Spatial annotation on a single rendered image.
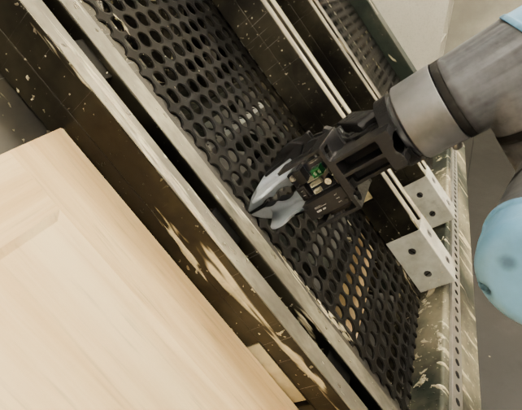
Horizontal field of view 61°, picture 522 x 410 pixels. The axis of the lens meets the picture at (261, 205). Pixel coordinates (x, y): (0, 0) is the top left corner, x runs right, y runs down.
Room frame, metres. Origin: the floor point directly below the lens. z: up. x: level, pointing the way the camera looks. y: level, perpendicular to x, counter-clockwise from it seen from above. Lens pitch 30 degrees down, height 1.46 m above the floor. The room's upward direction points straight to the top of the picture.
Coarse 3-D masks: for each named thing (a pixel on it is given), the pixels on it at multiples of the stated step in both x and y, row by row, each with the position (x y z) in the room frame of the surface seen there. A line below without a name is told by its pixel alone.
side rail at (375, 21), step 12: (360, 0) 1.65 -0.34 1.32; (360, 12) 1.65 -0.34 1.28; (372, 12) 1.63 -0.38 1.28; (372, 24) 1.63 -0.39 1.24; (384, 24) 1.63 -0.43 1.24; (372, 36) 1.63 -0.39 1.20; (384, 36) 1.62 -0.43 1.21; (384, 48) 1.61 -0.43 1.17; (396, 48) 1.60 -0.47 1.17; (396, 60) 1.60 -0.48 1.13; (408, 60) 1.62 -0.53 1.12; (396, 72) 1.59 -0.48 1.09; (408, 72) 1.58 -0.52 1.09
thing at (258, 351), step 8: (256, 344) 0.30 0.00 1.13; (256, 352) 0.30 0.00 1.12; (264, 352) 0.30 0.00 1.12; (264, 360) 0.30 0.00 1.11; (272, 360) 0.30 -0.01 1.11; (264, 368) 0.30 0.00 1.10; (272, 368) 0.30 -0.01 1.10; (272, 376) 0.30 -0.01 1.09; (280, 376) 0.29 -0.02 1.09; (280, 384) 0.29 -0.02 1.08; (288, 384) 0.29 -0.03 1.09; (288, 392) 0.29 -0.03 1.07; (296, 392) 0.29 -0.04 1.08; (296, 400) 0.29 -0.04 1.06
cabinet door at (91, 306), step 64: (0, 192) 0.28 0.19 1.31; (64, 192) 0.31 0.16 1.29; (0, 256) 0.24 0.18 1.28; (64, 256) 0.27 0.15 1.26; (128, 256) 0.30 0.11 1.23; (0, 320) 0.21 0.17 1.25; (64, 320) 0.23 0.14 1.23; (128, 320) 0.26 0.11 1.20; (192, 320) 0.29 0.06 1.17; (0, 384) 0.18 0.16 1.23; (64, 384) 0.20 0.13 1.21; (128, 384) 0.22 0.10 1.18; (192, 384) 0.24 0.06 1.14; (256, 384) 0.28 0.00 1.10
